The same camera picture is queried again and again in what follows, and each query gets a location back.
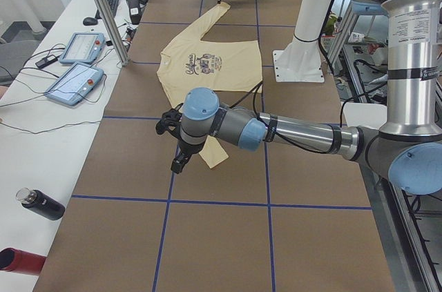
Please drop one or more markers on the cream long-sleeve printed shirt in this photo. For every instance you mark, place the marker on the cream long-sleeve printed shirt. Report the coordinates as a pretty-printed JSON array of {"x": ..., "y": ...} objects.
[{"x": 193, "y": 71}]

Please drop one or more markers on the near blue teach pendant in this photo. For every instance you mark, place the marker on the near blue teach pendant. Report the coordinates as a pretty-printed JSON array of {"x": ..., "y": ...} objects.
[{"x": 75, "y": 84}]

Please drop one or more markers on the blue teach pendant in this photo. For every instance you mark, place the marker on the blue teach pendant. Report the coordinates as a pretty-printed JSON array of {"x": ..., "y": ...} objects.
[
  {"x": 75, "y": 84},
  {"x": 83, "y": 47}
]

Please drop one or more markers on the black computer mouse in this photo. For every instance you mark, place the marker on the black computer mouse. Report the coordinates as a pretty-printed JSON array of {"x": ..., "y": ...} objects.
[{"x": 90, "y": 21}]

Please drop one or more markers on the far blue teach pendant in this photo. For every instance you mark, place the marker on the far blue teach pendant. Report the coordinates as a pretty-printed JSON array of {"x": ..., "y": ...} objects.
[{"x": 83, "y": 47}]

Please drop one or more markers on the black water bottle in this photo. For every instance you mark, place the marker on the black water bottle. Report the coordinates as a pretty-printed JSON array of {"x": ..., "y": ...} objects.
[{"x": 40, "y": 203}]

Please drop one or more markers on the small black device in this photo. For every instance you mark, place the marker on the small black device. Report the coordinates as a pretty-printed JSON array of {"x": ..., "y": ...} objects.
[{"x": 46, "y": 61}]

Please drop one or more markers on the red bottle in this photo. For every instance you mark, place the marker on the red bottle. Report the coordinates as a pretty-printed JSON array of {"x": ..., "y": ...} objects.
[{"x": 23, "y": 262}]

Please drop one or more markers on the white plastic chair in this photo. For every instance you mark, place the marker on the white plastic chair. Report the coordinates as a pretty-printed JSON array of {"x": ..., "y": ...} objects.
[{"x": 363, "y": 114}]

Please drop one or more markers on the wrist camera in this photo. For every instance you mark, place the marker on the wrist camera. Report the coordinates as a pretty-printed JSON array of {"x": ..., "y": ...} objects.
[{"x": 169, "y": 122}]

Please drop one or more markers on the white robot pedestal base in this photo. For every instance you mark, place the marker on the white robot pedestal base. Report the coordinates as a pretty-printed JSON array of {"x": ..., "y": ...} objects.
[{"x": 300, "y": 61}]

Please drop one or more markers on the aluminium frame post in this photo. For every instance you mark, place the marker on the aluminium frame post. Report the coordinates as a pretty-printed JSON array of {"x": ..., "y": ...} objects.
[{"x": 112, "y": 30}]

